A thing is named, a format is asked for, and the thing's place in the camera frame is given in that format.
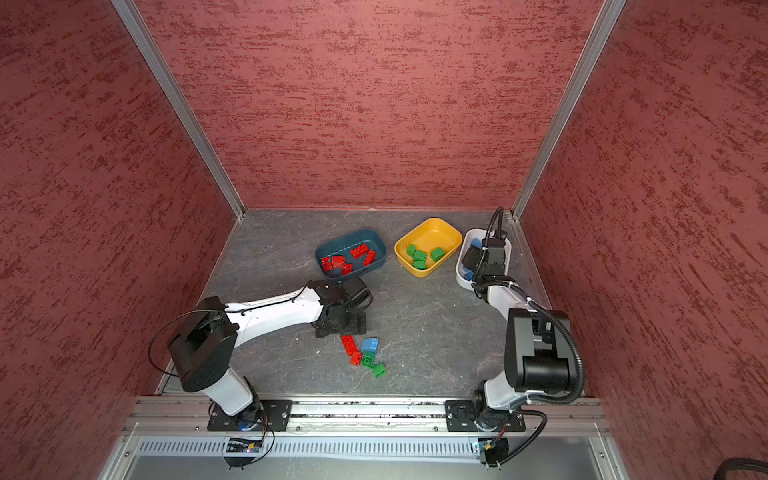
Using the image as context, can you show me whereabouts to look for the right circuit board connector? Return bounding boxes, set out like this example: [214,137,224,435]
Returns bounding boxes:
[477,438,510,468]

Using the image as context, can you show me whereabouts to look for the green hollow lego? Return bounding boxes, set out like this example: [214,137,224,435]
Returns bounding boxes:
[361,351,376,369]

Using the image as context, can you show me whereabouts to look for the left circuit board connector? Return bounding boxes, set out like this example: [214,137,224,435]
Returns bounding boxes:
[226,437,264,455]

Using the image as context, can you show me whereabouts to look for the yellow plastic bin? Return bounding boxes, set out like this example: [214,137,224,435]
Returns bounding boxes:
[394,217,462,278]

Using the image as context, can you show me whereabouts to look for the right corner aluminium post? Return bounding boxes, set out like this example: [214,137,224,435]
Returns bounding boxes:
[511,0,626,222]

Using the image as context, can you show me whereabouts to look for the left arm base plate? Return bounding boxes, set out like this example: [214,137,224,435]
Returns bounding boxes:
[207,400,294,432]

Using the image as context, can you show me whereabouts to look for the left corner aluminium post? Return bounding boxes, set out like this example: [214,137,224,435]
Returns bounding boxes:
[111,0,247,221]

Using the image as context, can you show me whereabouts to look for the light blue sloped lego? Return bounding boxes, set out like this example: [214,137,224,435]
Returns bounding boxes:
[361,337,379,354]

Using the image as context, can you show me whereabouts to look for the circuit board connector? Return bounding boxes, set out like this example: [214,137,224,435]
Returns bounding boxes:
[477,438,510,468]
[226,437,264,455]

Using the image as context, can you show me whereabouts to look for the white plastic bin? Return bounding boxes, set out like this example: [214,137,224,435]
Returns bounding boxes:
[455,229,512,290]

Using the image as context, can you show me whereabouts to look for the aluminium front rail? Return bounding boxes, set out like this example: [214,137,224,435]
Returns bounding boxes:
[122,394,612,437]

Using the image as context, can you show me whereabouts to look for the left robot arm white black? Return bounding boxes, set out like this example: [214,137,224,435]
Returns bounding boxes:
[167,278,373,424]

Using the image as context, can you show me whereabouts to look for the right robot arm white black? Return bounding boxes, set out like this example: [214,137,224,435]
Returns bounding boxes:
[456,229,585,431]

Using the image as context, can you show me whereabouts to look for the dark teal plastic bin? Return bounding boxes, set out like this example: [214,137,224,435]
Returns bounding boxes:
[315,228,387,283]

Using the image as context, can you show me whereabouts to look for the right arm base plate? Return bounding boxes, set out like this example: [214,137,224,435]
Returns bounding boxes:
[444,400,526,433]

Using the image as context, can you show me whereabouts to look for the corner aluminium post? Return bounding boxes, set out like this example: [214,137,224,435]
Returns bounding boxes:
[111,0,247,221]
[511,0,626,222]

